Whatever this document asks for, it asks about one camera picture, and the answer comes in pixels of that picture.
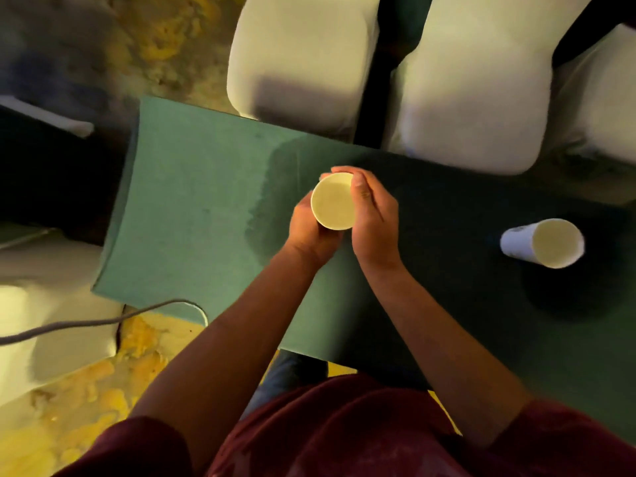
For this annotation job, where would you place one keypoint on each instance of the person's right hand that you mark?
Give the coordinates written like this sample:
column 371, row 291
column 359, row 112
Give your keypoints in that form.
column 377, row 223

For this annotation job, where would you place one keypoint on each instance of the person's left hand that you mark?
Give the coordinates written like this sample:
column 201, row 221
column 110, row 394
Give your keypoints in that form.
column 305, row 235

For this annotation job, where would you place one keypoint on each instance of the person's left fingers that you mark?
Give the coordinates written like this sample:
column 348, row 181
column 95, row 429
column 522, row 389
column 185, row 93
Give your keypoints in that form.
column 304, row 206

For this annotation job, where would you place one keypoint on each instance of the person's right thumb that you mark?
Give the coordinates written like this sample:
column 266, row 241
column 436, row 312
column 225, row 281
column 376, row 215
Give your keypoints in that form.
column 360, row 193

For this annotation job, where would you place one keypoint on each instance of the white paper cup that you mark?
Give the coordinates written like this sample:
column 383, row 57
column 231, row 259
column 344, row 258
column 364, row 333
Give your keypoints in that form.
column 551, row 243
column 332, row 201

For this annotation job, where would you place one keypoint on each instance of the person's right forearm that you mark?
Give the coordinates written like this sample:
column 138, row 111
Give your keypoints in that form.
column 437, row 342

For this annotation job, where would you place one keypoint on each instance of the person's left forearm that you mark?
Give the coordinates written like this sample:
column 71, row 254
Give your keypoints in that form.
column 223, row 352

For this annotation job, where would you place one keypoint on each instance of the green tablecloth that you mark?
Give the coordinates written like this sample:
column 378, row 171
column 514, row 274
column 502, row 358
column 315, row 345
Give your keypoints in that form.
column 198, row 203

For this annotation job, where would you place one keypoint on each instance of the blue jeans leg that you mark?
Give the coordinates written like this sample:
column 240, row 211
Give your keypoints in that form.
column 283, row 377

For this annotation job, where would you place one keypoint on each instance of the maroon shirt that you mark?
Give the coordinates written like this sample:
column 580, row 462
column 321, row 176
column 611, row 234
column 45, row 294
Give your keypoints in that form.
column 357, row 432

